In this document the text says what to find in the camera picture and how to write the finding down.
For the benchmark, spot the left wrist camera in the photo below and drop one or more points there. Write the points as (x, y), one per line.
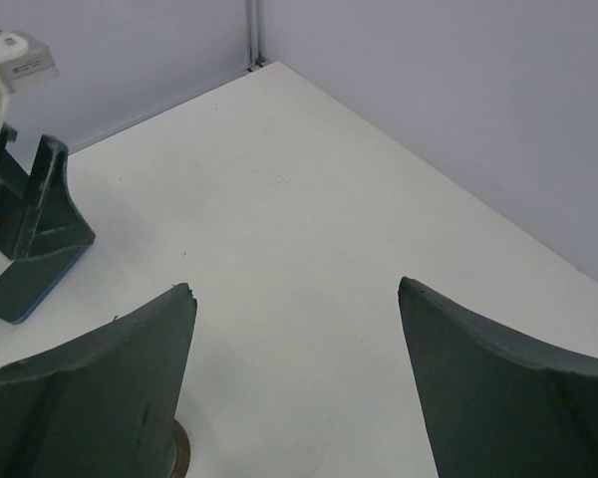
(24, 63)

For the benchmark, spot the left aluminium frame post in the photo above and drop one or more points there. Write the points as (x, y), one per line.
(257, 57)

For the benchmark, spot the brown base phone stand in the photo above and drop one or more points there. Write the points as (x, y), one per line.
(180, 451)

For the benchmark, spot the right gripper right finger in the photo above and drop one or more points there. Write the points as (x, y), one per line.
(497, 402)

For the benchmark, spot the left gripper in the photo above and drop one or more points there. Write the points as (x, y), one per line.
(49, 221)

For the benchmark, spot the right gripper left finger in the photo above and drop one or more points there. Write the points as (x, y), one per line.
(102, 404)

